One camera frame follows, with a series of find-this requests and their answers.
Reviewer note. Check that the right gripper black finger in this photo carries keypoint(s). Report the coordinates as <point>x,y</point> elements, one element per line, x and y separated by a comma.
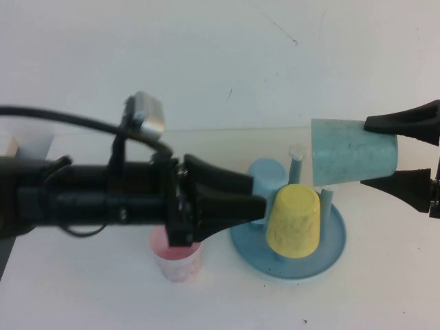
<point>409,122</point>
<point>405,185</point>

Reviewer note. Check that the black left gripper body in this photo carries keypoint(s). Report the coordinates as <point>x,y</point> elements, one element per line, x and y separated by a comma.
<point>180,220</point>

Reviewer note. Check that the yellow plastic cup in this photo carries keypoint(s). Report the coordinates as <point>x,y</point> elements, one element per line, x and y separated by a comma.
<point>292,227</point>

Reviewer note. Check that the pink plastic cup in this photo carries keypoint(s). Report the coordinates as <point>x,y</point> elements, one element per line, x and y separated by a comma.
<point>178,266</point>

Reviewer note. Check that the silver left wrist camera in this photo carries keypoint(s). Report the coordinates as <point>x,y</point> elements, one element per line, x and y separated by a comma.
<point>151,117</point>

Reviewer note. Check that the blue cup stand with pegs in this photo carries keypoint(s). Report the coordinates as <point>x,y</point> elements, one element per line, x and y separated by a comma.
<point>326,251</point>

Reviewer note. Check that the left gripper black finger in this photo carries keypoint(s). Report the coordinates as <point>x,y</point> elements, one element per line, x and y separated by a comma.
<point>233,211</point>
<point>227,180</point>

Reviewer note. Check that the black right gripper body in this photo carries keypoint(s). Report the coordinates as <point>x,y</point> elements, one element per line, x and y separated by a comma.
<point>434,192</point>

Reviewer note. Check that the green plastic cup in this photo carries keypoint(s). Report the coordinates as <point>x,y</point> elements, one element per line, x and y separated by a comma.
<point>350,154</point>

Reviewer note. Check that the light blue plastic cup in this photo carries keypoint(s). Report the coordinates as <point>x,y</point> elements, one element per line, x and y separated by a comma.
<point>266,175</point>

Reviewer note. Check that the beige white side furniture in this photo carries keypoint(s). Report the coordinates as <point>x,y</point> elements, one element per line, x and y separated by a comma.
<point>7,146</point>

